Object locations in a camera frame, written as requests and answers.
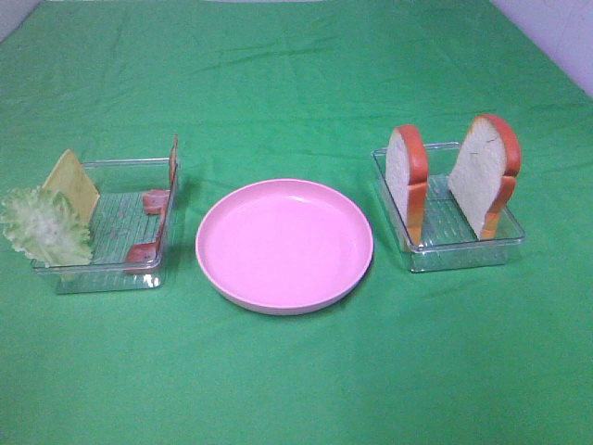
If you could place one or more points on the white bread slice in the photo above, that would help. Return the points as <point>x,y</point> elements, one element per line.
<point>485,173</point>
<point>406,174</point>

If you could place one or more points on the green tablecloth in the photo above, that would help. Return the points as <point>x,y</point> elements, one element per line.
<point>497,355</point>

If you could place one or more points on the green lettuce leaf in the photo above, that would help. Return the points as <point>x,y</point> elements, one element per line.
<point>43,225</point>

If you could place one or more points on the yellow cheese slice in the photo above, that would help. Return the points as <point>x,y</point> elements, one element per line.
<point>74,195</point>

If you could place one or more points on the white bread slice upright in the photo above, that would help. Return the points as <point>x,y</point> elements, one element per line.
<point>485,173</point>

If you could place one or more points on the pink round plate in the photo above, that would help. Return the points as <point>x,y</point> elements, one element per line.
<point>284,246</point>

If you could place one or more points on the red bacon strip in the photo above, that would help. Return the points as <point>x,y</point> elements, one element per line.
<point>172,160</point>
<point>147,252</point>

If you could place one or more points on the clear right bread tray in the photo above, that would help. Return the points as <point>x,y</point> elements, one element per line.
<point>448,241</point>

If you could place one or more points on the clear left ingredient tray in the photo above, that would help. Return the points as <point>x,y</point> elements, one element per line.
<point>119,221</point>

